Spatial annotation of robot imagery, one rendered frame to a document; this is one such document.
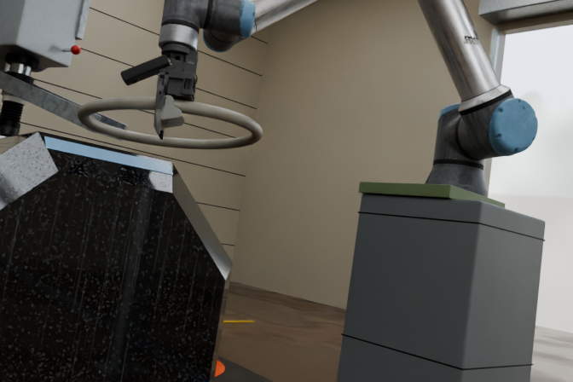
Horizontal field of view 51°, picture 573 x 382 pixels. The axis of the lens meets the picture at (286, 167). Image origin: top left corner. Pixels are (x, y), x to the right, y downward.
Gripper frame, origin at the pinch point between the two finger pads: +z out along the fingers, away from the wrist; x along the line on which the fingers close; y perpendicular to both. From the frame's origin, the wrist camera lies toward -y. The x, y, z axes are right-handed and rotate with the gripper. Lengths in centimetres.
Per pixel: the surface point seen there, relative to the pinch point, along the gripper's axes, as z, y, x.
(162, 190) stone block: 13.0, 2.2, 5.3
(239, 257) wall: 18, 24, 711
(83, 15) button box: -49, -39, 58
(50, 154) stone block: 9.1, -20.6, -7.3
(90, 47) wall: -205, -175, 546
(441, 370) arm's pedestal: 50, 76, 18
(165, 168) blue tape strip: 6.7, 1.5, 11.6
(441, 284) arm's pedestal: 29, 75, 19
